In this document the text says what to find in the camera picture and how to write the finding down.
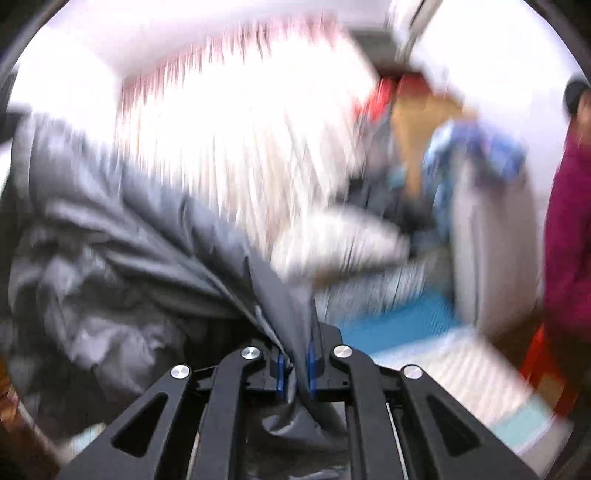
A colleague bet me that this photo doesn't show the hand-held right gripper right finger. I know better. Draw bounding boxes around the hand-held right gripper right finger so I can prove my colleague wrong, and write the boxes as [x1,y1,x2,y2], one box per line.
[307,300,542,480]

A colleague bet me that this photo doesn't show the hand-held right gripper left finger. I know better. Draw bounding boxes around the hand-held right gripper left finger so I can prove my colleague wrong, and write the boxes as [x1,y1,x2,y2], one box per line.
[55,318,293,480]

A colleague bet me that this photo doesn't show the grey garment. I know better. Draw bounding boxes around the grey garment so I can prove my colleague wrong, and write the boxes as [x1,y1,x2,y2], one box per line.
[6,111,348,480]

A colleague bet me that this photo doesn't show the striped bed sheet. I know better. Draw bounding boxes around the striped bed sheet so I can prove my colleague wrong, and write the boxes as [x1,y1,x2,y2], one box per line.
[314,263,573,457]

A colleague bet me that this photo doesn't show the white striped pillow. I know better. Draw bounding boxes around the white striped pillow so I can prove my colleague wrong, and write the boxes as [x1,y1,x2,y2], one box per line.
[272,205,411,283]

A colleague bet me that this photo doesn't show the red stool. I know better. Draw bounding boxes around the red stool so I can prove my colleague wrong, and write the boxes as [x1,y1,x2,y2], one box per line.
[520,323,581,416]

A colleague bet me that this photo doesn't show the white striped garment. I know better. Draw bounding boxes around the white striped garment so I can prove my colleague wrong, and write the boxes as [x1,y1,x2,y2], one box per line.
[115,14,384,259]

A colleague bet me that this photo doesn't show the blue patterned cloth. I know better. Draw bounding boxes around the blue patterned cloth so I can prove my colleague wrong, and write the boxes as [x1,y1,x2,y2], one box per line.
[421,118,528,241]

